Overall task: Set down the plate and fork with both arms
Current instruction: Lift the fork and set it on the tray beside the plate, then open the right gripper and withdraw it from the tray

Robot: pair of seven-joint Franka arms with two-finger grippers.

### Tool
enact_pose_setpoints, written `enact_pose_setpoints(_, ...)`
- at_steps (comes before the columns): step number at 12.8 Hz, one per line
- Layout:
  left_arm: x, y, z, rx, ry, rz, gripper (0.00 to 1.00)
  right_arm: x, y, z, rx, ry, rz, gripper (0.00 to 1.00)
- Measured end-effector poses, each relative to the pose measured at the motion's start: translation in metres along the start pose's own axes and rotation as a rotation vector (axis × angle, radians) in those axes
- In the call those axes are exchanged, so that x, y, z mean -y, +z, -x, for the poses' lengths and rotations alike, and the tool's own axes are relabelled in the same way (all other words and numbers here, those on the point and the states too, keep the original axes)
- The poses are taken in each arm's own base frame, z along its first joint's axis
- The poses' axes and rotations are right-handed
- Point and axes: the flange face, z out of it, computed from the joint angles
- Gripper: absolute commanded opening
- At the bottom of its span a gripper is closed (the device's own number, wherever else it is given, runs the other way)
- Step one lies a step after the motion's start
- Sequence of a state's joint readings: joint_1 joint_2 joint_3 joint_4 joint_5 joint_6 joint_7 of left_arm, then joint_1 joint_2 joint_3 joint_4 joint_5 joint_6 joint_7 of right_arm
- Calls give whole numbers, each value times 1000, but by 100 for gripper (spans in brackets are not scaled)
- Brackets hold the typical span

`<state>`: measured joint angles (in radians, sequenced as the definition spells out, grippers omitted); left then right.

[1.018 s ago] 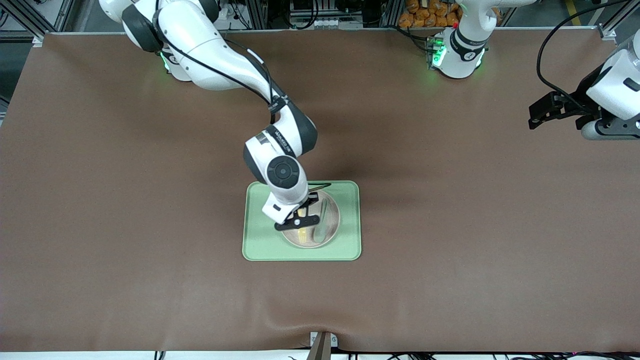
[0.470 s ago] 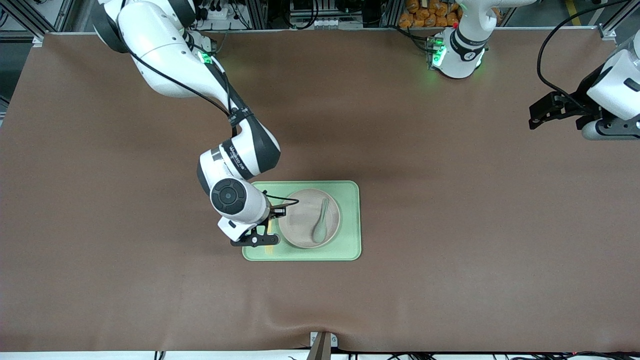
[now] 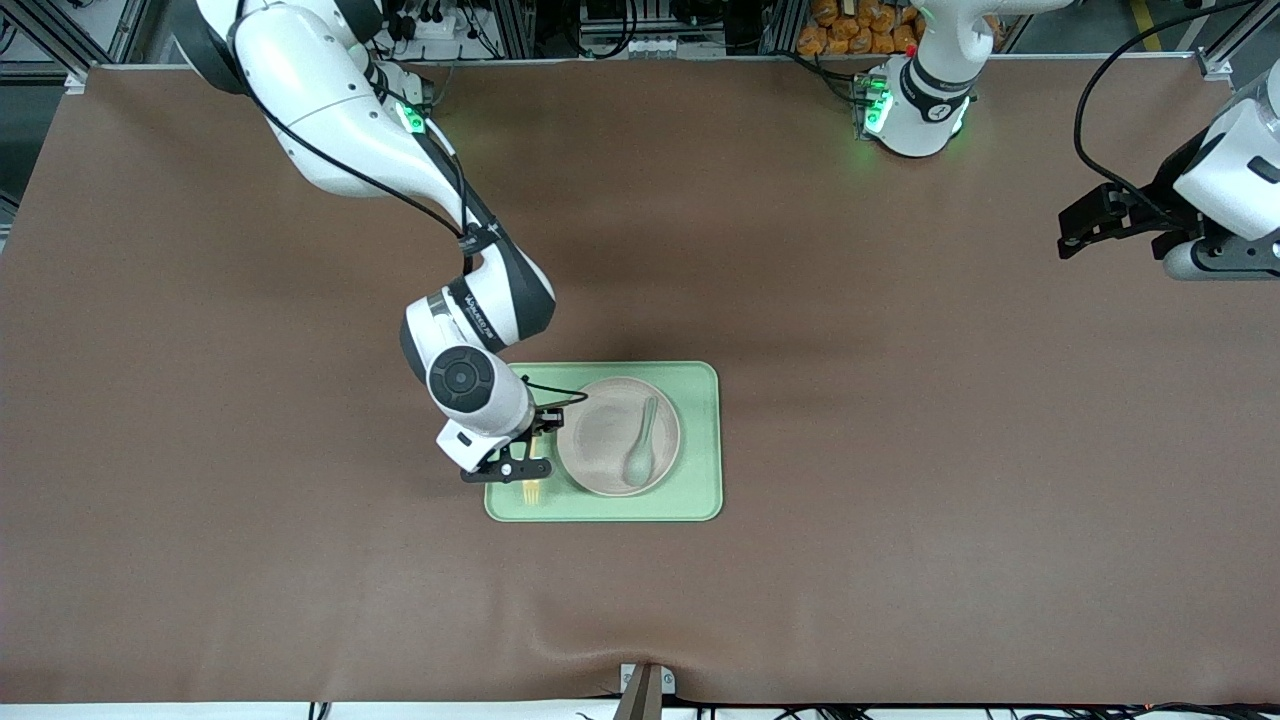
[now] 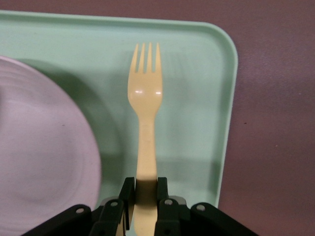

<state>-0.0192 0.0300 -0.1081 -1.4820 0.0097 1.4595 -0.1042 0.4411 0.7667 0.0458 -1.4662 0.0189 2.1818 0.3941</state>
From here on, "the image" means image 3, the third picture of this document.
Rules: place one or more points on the aluminium frame profile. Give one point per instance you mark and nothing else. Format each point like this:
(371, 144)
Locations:
(1225, 45)
(70, 40)

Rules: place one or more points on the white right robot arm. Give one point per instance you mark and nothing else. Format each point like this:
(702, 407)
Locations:
(330, 110)

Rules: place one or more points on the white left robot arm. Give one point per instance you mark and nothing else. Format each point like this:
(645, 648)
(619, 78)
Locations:
(920, 120)

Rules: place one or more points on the yellow plastic fork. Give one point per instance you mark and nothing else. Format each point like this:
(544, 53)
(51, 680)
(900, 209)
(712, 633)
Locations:
(532, 492)

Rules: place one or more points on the brown table cover mat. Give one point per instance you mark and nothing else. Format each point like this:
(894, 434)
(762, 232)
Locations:
(300, 550)

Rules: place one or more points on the round beige plate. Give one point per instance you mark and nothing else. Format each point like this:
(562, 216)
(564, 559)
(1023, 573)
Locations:
(600, 440)

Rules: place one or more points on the white power strip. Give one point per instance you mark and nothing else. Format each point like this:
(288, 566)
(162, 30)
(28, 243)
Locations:
(440, 28)

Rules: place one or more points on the aluminium frame post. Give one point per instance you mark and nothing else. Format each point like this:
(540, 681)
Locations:
(515, 25)
(785, 25)

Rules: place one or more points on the light green rectangular tray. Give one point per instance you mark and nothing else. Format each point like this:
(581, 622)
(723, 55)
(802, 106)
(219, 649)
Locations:
(700, 450)

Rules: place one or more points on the pale green plastic spoon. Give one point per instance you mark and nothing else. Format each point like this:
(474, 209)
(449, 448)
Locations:
(638, 465)

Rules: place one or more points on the grey metal clamp bracket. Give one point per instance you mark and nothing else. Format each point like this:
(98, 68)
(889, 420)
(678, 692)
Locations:
(645, 690)

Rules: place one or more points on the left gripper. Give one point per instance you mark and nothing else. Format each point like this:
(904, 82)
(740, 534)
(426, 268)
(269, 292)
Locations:
(1160, 203)

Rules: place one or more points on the orange snack bags pile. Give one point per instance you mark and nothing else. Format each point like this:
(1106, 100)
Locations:
(850, 30)

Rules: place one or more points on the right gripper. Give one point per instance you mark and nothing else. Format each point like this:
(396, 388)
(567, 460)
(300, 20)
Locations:
(543, 419)

